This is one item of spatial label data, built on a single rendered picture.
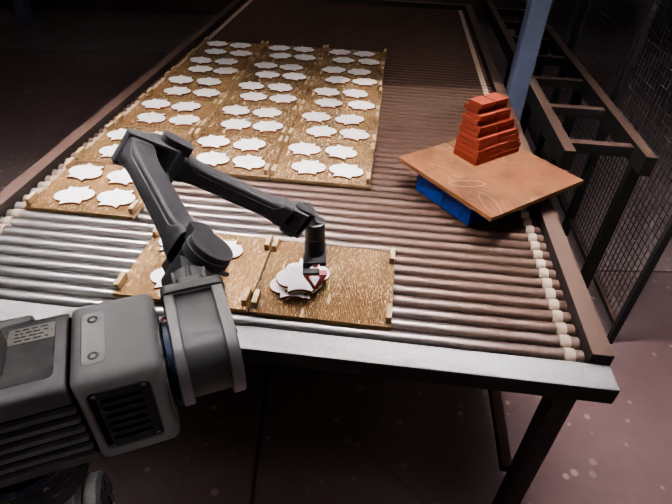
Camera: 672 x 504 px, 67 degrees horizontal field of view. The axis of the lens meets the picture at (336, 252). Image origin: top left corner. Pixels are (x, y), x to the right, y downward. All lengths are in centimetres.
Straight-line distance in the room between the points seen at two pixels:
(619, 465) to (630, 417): 28
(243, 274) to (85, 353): 101
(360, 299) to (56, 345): 101
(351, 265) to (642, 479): 157
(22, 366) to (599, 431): 237
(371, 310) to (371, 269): 19
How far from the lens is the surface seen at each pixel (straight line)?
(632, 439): 271
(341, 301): 151
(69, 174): 231
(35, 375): 65
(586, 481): 249
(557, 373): 150
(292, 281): 149
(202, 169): 119
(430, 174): 197
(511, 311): 162
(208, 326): 67
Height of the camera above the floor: 198
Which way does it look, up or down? 38 degrees down
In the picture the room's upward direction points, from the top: 2 degrees clockwise
